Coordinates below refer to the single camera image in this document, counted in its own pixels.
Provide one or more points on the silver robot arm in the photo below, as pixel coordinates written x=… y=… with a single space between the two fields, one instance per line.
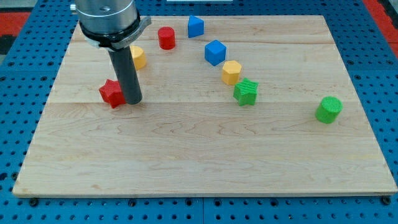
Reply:
x=110 y=24

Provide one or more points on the yellow hexagon block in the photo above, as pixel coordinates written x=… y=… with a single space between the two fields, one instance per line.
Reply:
x=231 y=72

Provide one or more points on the green star block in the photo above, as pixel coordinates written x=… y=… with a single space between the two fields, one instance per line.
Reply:
x=245 y=92

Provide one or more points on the wooden board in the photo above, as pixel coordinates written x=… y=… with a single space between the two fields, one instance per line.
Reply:
x=188 y=137

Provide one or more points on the blue cube block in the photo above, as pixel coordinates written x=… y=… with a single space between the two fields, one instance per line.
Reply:
x=215 y=52

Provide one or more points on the red cylinder block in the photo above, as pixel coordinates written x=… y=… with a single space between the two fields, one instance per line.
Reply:
x=166 y=37

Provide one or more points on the blue triangle block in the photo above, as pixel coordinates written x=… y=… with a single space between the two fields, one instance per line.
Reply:
x=196 y=26

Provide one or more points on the red star block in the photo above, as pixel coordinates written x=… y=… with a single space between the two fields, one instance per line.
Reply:
x=111 y=93

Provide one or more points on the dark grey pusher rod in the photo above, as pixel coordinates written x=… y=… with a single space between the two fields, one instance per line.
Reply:
x=126 y=74

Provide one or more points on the green cylinder block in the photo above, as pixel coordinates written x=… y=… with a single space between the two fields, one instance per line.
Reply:
x=328 y=109

